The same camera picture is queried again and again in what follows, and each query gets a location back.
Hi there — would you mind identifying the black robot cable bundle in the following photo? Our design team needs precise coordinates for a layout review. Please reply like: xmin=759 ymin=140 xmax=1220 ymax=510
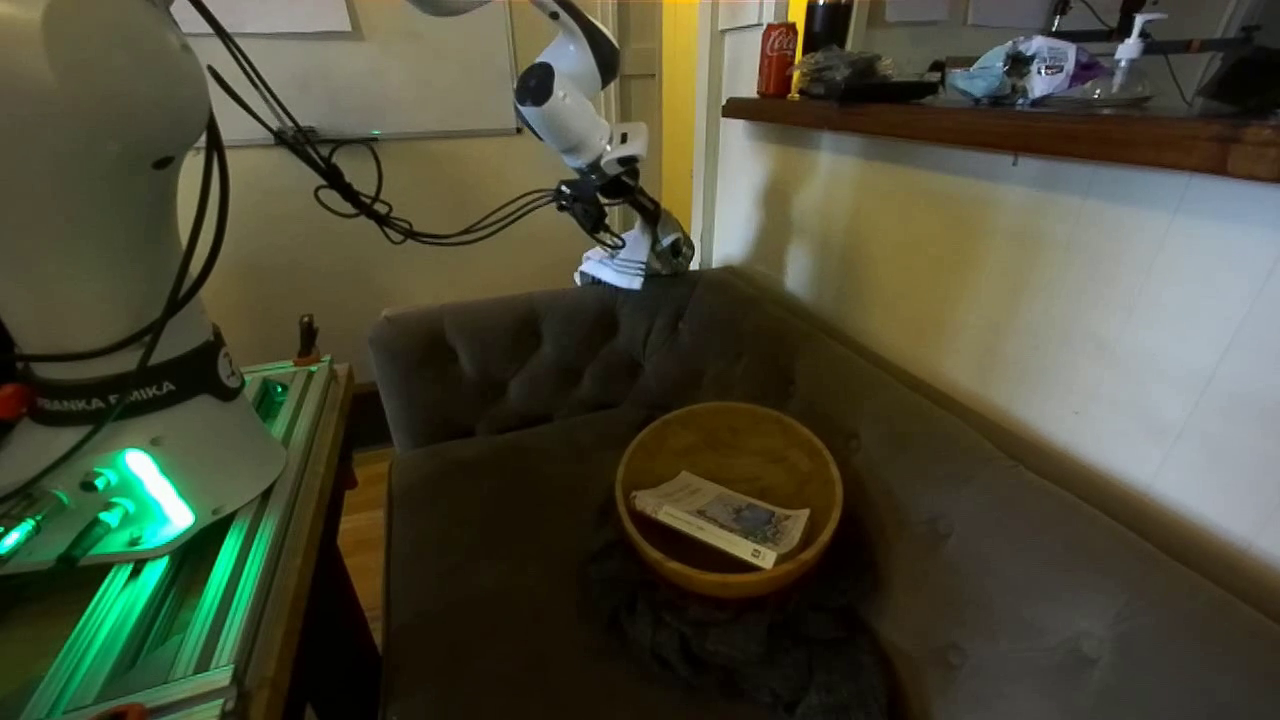
xmin=0 ymin=0 xmax=590 ymax=485

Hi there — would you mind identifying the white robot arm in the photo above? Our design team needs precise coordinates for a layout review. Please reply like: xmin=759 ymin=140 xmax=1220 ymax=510
xmin=0 ymin=0 xmax=288 ymax=573

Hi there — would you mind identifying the dark grey cloth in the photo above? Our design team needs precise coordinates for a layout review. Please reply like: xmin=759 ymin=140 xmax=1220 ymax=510
xmin=579 ymin=537 xmax=907 ymax=720

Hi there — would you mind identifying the wooden counter shelf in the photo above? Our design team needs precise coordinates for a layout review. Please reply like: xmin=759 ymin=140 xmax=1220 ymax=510
xmin=721 ymin=95 xmax=1280 ymax=184

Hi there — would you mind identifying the aluminium robot mounting table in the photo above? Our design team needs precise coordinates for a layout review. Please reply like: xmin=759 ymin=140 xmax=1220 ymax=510
xmin=0 ymin=361 xmax=350 ymax=720

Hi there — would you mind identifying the red soda can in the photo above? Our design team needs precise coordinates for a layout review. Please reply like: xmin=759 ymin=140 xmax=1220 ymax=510
xmin=757 ymin=21 xmax=797 ymax=101

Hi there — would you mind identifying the white and green towel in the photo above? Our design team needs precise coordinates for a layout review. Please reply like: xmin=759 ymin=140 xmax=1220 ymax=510
xmin=574 ymin=223 xmax=695 ymax=292

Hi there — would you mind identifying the paper packet in bowl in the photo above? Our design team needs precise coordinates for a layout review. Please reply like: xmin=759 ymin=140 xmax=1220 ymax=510
xmin=633 ymin=472 xmax=809 ymax=568

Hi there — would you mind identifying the crumpled plastic bag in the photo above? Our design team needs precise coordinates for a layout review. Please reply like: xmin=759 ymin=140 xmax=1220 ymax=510
xmin=948 ymin=36 xmax=1104 ymax=104

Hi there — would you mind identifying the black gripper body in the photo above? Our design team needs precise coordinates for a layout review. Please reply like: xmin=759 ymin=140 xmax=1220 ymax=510
xmin=555 ymin=166 xmax=682 ymax=247

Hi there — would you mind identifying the wooden bowl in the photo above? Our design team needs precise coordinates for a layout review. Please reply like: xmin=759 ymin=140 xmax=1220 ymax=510
xmin=613 ymin=400 xmax=844 ymax=599

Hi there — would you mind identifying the grey tufted sofa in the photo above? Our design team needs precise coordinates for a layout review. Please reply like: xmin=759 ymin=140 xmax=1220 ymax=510
xmin=366 ymin=270 xmax=1280 ymax=720

